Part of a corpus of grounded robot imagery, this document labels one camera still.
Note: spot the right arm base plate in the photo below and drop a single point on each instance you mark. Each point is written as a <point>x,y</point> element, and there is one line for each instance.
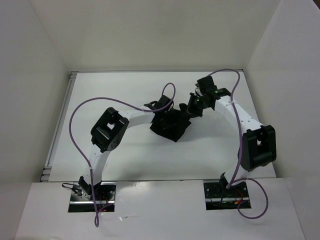
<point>217,198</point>

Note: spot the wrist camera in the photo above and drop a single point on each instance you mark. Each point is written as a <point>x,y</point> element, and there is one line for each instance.
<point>164,103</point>
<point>206,85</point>

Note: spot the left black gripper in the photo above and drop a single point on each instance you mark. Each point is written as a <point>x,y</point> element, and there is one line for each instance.
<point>171,124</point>

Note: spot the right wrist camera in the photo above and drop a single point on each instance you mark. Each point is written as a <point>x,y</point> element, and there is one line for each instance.
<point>206,85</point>

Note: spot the black skirt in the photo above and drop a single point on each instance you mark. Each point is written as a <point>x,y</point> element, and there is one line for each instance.
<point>183,122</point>

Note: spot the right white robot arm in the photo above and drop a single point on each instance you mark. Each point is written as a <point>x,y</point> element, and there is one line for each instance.
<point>257,142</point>

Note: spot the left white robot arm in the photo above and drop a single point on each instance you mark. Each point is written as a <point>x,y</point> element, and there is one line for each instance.
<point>107,134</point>

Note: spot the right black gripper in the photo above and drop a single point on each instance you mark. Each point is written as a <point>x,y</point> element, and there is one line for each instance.
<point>190,109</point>

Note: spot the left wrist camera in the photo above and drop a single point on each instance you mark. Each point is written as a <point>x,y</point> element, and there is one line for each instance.
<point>164,103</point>

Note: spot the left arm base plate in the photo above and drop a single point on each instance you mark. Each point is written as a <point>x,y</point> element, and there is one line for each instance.
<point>81,203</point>

